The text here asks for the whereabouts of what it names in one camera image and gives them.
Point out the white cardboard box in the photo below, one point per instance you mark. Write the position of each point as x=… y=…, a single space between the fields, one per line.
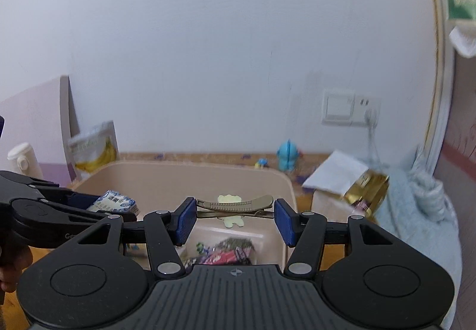
x=334 y=174

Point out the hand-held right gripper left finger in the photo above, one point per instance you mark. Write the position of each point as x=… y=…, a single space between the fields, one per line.
x=185 y=220

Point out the blue white patterned packet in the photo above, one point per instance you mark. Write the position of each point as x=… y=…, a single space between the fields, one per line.
x=113 y=202

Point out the white tissue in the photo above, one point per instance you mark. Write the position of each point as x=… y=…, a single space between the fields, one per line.
x=465 y=38

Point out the gold packet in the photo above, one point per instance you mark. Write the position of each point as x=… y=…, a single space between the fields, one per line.
x=366 y=192

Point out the white wall switch outlet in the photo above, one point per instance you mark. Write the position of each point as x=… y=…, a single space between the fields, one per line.
x=340 y=107

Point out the beige plastic bin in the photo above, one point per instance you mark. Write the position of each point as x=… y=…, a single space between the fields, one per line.
x=186 y=177

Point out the person's left hand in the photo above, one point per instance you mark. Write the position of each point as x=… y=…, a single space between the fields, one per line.
x=16 y=267

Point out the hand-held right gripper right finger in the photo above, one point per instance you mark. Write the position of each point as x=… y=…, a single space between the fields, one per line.
x=285 y=221

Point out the light blue cloth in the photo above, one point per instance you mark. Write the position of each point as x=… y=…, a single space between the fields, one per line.
x=420 y=211

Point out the metal hair clip yellow bear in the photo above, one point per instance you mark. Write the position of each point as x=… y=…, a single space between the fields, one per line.
x=238 y=203

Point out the dark green snack packet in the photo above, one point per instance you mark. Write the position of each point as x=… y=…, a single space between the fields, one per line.
x=236 y=242

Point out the small yellow blue toy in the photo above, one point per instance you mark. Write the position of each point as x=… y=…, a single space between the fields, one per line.
x=261 y=163

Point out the pale pink board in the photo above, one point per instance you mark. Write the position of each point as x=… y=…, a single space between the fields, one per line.
x=33 y=110

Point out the banana chips pouch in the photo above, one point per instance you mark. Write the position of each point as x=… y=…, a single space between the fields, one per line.
x=95 y=151

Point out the white arched frame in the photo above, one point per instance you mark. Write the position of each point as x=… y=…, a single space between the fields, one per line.
x=438 y=55

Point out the white bottle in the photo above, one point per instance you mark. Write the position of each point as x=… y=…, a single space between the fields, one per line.
x=24 y=159

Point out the blue toy figure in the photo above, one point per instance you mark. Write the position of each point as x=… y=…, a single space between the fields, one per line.
x=288 y=156

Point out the red snack packet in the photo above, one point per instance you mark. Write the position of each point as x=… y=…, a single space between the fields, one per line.
x=223 y=257

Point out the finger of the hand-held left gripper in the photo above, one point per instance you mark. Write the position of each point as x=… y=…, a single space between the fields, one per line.
x=83 y=199
x=55 y=213

